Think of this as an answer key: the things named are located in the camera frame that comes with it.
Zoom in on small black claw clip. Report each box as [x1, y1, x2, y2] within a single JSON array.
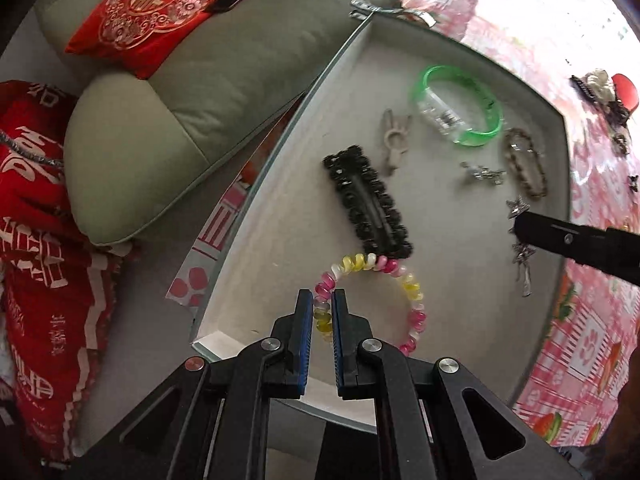
[[628, 174, 639, 193]]

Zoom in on small silver earring charm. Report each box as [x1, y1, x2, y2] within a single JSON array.
[[460, 162, 506, 185]]

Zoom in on brown braided bracelet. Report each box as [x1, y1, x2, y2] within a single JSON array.
[[502, 128, 549, 201]]

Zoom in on pastel spiral hair tie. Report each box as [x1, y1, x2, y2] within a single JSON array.
[[313, 251, 429, 358]]

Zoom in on black beaded hair clip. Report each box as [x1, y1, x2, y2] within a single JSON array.
[[322, 145, 413, 260]]

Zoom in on green translucent bangle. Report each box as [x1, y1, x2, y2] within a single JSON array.
[[411, 64, 504, 148]]

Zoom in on beige rabbit hair clip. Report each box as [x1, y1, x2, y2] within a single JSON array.
[[382, 108, 411, 176]]

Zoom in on dark patterned scrunchie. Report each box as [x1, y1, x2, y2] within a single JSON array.
[[604, 100, 630, 129]]

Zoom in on red plastic chair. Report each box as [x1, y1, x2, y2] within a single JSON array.
[[612, 74, 639, 114]]

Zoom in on cream scrunchie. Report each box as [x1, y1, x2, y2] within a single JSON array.
[[584, 70, 616, 104]]

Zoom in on red printed blanket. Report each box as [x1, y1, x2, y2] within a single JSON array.
[[1, 80, 132, 462]]

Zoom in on grey shallow tray box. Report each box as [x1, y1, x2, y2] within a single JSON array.
[[193, 15, 570, 403]]

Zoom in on strawberry pattern tablecloth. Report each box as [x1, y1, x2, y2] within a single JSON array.
[[167, 21, 639, 446]]

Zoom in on green armchair sofa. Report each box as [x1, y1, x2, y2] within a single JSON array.
[[35, 0, 399, 245]]

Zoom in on red embroidered cushion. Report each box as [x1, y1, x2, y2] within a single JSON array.
[[65, 0, 214, 79]]

